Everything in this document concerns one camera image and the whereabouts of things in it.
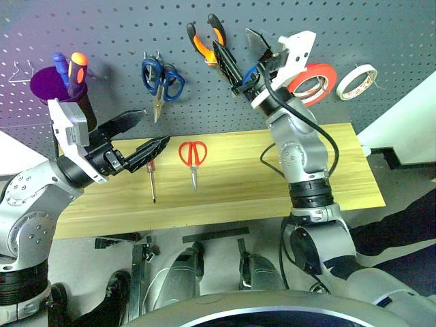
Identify orange black pliers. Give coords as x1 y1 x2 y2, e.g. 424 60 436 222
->
185 13 228 67

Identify blue tape roll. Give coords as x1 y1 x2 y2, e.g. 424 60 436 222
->
242 65 261 87

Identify grey perforated pegboard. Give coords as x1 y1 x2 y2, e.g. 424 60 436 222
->
0 0 436 161

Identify black plastic cup holder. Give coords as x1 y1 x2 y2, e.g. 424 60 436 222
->
29 65 98 132

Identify orange black handled screwdriver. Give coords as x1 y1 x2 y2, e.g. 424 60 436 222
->
67 51 89 100

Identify silver robot torso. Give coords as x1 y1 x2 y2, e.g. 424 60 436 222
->
132 289 436 327

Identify grey rounded robot leg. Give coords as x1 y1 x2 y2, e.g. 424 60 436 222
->
149 240 206 308
238 251 285 291

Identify white tape roll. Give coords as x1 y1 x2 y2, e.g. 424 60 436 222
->
334 63 379 102

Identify black glossy rounded object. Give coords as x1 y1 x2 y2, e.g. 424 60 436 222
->
101 270 132 322

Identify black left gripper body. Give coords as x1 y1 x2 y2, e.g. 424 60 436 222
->
84 130 132 177

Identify red handled screwdriver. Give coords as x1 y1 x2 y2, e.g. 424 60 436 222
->
146 161 159 204

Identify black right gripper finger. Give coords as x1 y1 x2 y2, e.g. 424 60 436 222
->
245 28 274 63
212 40 245 89

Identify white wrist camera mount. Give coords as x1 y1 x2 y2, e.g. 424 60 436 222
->
47 98 108 187
251 30 316 110

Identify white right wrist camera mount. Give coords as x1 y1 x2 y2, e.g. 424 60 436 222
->
251 30 316 110

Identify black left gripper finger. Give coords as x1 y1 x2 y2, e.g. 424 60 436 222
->
98 108 148 141
123 135 171 173

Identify blue handled scissors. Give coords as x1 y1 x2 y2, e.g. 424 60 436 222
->
140 56 187 125

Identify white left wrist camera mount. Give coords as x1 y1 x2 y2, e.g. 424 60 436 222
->
47 98 108 187

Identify red tape roll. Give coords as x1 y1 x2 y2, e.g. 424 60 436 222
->
286 62 339 108

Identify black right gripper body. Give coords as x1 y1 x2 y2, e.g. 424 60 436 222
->
232 50 285 101

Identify red handled scissors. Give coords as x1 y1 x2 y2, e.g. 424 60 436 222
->
178 140 208 192

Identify blue handled screwdriver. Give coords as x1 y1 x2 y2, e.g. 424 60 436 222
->
51 51 71 90

